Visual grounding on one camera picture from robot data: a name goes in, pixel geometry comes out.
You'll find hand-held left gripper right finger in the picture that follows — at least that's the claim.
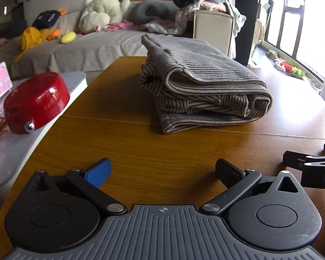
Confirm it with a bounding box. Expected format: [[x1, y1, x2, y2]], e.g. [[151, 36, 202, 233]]
[[200, 158, 304, 218]]

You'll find yellow-green oval plush toy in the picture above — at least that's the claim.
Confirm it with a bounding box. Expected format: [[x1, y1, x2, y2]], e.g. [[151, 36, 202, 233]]
[[60, 32, 77, 44]]

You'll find white duck plush toy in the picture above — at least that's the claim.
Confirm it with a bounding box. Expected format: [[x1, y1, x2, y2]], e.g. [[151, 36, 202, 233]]
[[78, 0, 130, 34]]

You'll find pink cloth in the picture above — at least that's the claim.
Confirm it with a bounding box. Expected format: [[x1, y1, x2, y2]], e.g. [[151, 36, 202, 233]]
[[95, 19, 136, 32]]

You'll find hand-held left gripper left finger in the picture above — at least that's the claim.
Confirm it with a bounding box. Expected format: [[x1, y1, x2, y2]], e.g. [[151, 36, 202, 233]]
[[26, 158, 128, 217]]

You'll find black cap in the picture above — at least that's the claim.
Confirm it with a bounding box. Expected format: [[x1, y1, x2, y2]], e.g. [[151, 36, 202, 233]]
[[32, 10, 60, 30]]

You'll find grey striped sweater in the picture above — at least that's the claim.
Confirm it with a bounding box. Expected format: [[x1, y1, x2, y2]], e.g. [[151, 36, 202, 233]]
[[139, 33, 273, 135]]

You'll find red glossy round container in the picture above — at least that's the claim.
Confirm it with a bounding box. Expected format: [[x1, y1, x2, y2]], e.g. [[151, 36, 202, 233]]
[[3, 72, 70, 135]]

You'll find grey neck pillow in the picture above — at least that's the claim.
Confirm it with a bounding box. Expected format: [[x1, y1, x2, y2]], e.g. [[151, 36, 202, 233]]
[[133, 0, 176, 23]]

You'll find yellow plush toy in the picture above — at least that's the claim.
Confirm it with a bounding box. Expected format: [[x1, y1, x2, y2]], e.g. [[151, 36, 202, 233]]
[[15, 27, 42, 61]]

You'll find white hanging cloth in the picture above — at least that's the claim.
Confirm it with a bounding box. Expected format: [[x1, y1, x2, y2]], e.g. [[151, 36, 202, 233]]
[[255, 18, 265, 43]]

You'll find pile of loose clothes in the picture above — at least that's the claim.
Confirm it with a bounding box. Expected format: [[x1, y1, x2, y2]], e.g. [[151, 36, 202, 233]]
[[146, 0, 246, 40]]

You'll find sofa with grey cover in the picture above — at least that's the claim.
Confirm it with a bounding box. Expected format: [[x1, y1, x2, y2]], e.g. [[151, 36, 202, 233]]
[[0, 0, 236, 80]]

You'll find orange plush toy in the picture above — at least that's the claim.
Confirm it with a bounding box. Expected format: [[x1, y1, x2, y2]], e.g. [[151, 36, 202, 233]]
[[41, 27, 61, 42]]

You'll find black window frame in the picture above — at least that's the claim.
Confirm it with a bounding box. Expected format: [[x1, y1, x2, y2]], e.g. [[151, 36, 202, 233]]
[[260, 0, 325, 82]]

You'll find white side table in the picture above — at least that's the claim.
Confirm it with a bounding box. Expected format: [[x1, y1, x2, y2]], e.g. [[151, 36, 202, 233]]
[[0, 71, 88, 187]]

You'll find pink bowl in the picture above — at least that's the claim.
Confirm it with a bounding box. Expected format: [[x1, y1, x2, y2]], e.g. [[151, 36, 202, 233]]
[[305, 77, 323, 93]]

